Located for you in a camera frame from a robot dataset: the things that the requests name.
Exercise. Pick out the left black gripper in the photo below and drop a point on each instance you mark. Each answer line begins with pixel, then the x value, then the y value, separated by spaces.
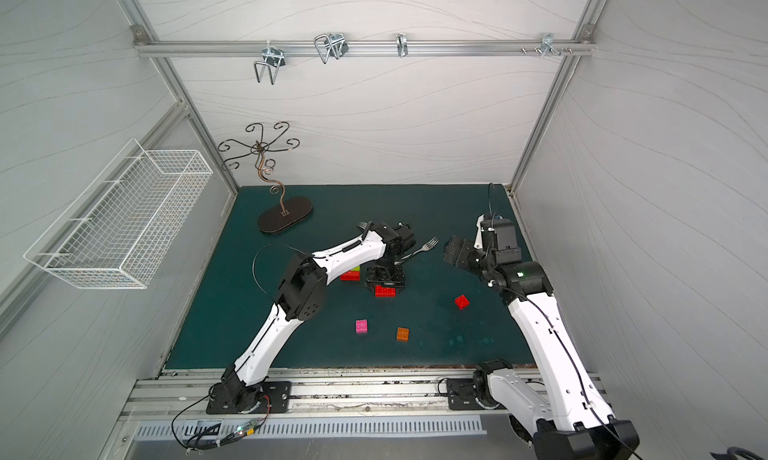
pixel 386 273

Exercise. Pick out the metal hook clamp centre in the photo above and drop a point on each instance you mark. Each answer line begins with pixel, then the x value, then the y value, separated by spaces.
pixel 330 45

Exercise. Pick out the brown metal hook stand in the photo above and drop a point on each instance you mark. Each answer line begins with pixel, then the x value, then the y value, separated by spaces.
pixel 288 211

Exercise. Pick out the small red brick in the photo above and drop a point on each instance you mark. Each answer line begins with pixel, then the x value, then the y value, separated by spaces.
pixel 352 275

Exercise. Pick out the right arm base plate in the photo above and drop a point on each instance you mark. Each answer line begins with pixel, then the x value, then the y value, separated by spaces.
pixel 462 396

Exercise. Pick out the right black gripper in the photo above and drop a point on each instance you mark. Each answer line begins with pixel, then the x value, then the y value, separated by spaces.
pixel 459 253

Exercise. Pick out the white wire basket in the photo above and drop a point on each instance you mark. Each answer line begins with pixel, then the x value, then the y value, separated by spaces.
pixel 115 234

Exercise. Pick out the small metal clip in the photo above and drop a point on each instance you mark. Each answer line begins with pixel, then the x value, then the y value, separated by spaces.
pixel 401 45

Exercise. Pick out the metal hook clamp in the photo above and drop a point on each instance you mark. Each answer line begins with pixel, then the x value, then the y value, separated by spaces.
pixel 269 66
pixel 330 45

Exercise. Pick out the white vent strip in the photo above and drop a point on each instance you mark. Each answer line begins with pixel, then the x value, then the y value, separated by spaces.
pixel 323 427

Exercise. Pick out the metal bracket right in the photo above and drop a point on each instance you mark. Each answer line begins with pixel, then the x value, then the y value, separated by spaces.
pixel 548 46

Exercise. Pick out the orange brick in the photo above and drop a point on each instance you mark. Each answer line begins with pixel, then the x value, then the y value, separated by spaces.
pixel 402 334

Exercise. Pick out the silver metal fork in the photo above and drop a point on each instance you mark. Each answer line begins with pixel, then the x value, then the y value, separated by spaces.
pixel 429 245

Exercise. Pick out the metal hook clamp left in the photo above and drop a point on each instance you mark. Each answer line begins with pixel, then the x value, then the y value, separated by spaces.
pixel 269 66

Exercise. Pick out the green table mat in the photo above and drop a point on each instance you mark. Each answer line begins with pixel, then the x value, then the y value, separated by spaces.
pixel 240 283

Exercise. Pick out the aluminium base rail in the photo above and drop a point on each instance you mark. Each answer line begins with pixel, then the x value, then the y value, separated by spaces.
pixel 314 392

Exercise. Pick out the long red brick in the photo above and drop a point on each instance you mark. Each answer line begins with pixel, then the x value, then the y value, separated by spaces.
pixel 384 292

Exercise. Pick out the pink brick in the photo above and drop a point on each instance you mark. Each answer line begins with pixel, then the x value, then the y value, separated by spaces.
pixel 361 326

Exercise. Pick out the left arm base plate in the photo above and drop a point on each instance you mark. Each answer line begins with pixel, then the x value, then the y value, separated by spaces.
pixel 270 397

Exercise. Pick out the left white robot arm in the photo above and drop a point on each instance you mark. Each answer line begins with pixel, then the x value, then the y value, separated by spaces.
pixel 300 296

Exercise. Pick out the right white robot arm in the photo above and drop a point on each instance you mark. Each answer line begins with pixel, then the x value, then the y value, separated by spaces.
pixel 571 419

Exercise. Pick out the aluminium crossbar rail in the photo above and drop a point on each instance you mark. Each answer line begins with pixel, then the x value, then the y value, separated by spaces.
pixel 357 48

